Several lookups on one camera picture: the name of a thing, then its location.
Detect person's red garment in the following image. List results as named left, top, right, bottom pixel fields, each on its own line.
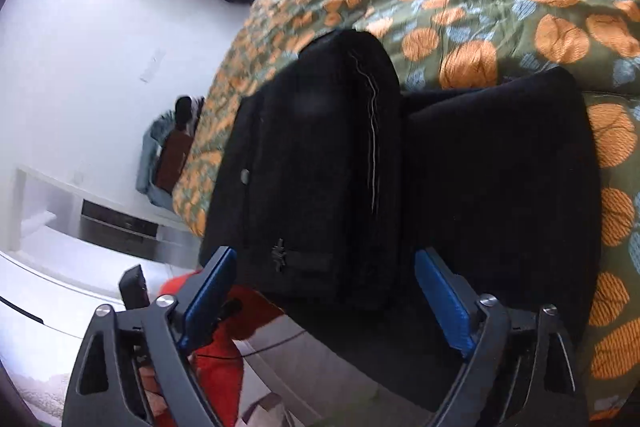
left=150, top=271, right=283, bottom=427

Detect white wall plate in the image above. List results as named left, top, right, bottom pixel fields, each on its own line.
left=139, top=49, right=169, bottom=84

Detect white shelf unit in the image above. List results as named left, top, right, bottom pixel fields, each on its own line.
left=14, top=166, right=202, bottom=264

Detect small black object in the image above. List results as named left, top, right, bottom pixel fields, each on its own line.
left=173, top=95, right=207, bottom=134

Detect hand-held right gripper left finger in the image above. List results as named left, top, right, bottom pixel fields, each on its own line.
left=62, top=246, right=238, bottom=427

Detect small black device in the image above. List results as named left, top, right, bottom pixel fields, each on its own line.
left=118, top=265, right=149, bottom=311

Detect black pants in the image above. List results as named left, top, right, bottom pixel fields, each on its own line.
left=199, top=29, right=603, bottom=415

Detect teal cloth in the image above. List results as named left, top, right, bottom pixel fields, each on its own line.
left=136, top=113, right=177, bottom=208

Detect thin black cable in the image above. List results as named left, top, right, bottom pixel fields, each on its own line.
left=219, top=299, right=314, bottom=361

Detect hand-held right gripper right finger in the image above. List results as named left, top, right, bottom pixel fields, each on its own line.
left=413, top=248, right=591, bottom=427

